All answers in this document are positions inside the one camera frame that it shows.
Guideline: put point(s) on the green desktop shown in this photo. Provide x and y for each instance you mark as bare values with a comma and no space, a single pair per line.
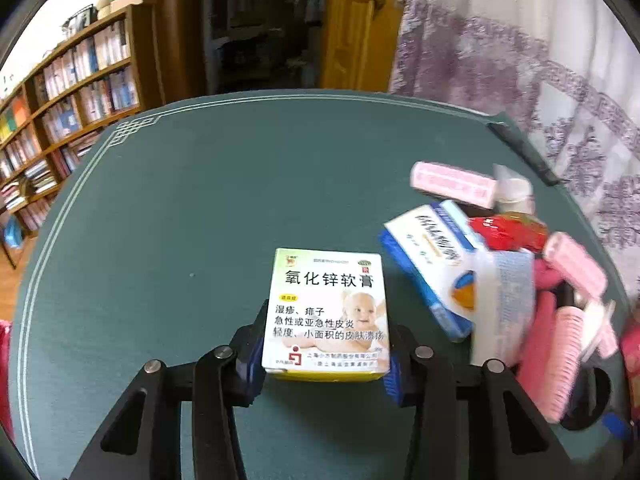
200,200

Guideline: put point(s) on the brown wooden door frame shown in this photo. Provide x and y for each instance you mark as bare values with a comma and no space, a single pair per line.
180,30

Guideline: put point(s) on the red snack packet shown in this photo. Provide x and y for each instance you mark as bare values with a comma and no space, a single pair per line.
510,232

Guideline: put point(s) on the white pink plastic item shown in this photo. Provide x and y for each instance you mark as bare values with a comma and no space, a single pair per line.
597,330

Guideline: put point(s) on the black round object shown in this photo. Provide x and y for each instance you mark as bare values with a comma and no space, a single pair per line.
602,400

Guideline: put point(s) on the black flat device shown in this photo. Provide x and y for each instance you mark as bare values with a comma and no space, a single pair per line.
525,155

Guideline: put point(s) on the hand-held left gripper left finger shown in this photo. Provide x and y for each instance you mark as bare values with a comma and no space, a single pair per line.
252,360

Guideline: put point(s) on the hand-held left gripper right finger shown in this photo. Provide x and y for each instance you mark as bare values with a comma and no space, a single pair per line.
392,380

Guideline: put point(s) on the blue white medicine box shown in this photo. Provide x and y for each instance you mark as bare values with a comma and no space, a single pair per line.
430,255

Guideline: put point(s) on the pink hair roller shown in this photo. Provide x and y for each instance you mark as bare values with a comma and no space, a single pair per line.
575,267

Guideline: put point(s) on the pink flexible curling rod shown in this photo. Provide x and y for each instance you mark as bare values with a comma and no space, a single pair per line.
547,275
537,350

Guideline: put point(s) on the pink long box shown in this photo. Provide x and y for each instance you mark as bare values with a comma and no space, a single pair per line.
450,182

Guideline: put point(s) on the white blue packet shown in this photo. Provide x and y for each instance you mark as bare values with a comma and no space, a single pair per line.
502,305

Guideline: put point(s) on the wooden bookshelf with books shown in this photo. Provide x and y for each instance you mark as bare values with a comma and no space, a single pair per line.
75,95

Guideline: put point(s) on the white purple patterned curtain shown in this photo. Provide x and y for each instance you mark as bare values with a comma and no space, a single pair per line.
525,60

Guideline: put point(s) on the yellow wooden door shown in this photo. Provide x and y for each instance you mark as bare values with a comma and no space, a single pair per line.
360,45

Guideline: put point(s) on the pink storage box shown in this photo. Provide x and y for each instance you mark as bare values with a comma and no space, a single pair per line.
632,355

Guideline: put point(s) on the yellow white ointment box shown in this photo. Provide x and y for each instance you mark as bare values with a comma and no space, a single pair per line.
325,310

